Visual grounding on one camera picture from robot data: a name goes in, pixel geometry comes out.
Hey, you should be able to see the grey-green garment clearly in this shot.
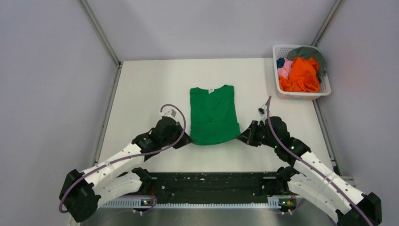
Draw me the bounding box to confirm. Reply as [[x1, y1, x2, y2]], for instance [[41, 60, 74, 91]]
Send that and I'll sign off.
[[287, 46, 327, 77]]

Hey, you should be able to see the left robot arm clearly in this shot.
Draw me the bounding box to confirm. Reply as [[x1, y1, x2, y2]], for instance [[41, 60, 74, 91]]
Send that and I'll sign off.
[[59, 116, 193, 223]]

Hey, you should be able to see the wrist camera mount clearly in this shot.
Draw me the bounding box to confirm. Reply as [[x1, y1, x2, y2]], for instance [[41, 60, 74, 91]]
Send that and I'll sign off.
[[258, 105, 267, 115], [162, 109, 177, 119]]

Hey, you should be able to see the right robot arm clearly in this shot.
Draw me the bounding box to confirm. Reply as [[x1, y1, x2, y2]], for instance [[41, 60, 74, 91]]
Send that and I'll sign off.
[[237, 116, 383, 226]]

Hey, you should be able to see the orange t-shirt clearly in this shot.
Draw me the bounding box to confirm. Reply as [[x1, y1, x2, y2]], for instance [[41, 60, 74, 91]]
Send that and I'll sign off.
[[279, 57, 320, 93]]

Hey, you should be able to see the dark blue garment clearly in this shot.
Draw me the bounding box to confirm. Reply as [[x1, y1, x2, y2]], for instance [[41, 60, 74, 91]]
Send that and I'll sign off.
[[276, 57, 286, 69]]

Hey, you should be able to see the pink garment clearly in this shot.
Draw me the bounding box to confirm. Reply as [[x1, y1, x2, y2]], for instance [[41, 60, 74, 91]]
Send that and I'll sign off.
[[277, 58, 293, 79]]

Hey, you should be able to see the right corner aluminium post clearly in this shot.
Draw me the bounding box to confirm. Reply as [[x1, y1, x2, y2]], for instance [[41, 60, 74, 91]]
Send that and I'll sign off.
[[311, 0, 345, 47]]

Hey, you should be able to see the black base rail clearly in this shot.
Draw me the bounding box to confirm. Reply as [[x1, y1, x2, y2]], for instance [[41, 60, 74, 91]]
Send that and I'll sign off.
[[120, 171, 308, 207]]

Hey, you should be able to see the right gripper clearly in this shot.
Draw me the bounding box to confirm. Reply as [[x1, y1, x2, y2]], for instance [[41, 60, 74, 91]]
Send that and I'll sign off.
[[236, 120, 278, 148]]

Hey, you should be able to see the white cable duct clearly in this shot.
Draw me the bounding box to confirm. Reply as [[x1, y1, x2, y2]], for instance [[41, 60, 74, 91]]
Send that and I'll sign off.
[[100, 197, 281, 210]]

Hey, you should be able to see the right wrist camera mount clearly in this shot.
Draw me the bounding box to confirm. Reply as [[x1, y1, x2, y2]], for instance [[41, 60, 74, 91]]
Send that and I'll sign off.
[[258, 105, 267, 115]]

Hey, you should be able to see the left corner aluminium post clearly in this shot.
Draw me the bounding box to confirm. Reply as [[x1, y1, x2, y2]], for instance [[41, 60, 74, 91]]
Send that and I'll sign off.
[[78, 0, 121, 67]]

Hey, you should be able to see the green t-shirt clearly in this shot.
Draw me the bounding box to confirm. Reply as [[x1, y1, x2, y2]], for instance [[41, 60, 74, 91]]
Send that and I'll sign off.
[[190, 85, 240, 145]]

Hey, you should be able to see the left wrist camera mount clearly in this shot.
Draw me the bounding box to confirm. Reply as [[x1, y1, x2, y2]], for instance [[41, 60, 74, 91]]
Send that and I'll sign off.
[[162, 109, 177, 119]]

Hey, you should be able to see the corner aluminium post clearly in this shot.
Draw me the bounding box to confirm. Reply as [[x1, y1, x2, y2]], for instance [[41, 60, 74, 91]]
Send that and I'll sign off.
[[311, 0, 345, 47], [78, 0, 121, 67]]

